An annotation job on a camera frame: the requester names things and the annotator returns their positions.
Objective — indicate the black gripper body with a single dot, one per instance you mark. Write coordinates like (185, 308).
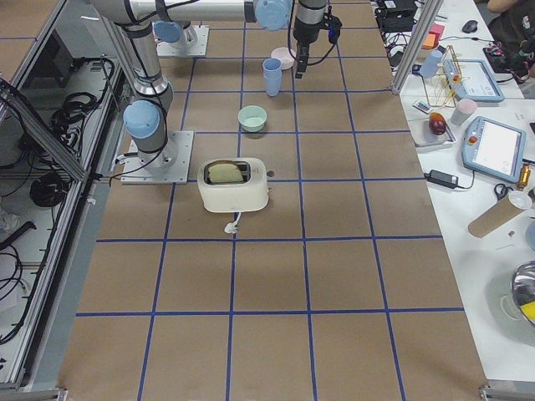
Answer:
(303, 43)

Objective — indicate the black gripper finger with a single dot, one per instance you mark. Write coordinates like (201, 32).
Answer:
(302, 56)

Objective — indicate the light blue plastic cup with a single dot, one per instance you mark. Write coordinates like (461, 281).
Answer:
(272, 68)

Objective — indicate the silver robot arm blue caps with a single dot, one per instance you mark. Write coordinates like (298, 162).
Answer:
(146, 118)

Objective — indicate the mint green bowl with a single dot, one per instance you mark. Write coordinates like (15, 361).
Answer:
(252, 118)

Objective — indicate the orange sticky notes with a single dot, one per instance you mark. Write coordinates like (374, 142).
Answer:
(433, 37)

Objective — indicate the blue cup on rack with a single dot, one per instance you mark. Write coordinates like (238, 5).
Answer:
(430, 66)

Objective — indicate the grey scale tray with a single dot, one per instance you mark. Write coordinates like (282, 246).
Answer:
(425, 139)

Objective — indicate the bread slice in toaster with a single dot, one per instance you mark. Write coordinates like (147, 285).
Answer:
(224, 173)

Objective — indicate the red apple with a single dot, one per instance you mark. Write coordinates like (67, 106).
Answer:
(437, 123)

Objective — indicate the white toaster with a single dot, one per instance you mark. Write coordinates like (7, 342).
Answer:
(249, 195)

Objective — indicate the black computer mouse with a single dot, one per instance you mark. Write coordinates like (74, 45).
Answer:
(470, 26)

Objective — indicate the far teach pendant tablet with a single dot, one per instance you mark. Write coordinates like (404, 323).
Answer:
(472, 79)

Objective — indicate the teach pendant tablet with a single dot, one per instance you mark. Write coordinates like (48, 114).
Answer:
(472, 79)
(493, 148)

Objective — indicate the pink cup on desk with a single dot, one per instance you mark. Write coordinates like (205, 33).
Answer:
(464, 109)

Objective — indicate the black power adapter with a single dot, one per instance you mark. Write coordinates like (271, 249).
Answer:
(442, 179)

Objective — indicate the near teach pendant tablet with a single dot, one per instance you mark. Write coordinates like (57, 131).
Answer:
(493, 148)

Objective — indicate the black scissors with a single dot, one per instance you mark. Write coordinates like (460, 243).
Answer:
(501, 191)

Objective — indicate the brass cylinder part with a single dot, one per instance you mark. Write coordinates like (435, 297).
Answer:
(524, 176)

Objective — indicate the cardboard tube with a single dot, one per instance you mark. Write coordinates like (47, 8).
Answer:
(515, 203)

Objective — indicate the metal mixing bowl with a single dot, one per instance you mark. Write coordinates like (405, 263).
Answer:
(518, 303)

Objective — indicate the aluminium frame post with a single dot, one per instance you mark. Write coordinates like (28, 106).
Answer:
(427, 17)

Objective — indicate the gold wire rack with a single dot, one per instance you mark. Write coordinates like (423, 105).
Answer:
(440, 90)

